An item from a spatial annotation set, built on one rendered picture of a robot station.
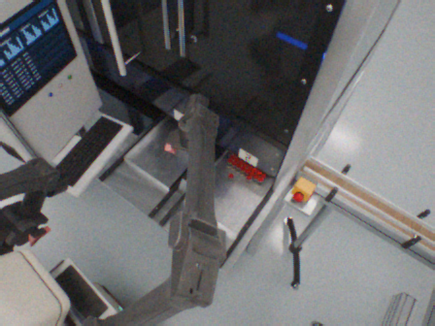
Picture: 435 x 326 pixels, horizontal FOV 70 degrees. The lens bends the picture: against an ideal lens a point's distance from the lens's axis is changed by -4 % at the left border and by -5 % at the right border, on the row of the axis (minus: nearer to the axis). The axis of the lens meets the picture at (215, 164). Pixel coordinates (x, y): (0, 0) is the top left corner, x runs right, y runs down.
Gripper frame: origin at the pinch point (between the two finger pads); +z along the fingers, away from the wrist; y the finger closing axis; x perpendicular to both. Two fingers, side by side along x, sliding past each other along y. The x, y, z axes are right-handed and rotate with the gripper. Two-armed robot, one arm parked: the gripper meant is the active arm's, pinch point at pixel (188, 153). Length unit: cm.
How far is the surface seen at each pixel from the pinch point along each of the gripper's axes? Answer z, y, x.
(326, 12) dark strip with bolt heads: -50, -28, -17
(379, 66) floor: 139, -150, -206
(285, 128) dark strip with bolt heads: -8.1, -29.7, -11.9
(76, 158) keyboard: 42, 57, -6
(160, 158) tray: 35.1, 16.1, -11.9
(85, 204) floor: 126, 78, -6
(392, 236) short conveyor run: 26, -85, 6
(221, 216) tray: 30.9, -15.5, 10.2
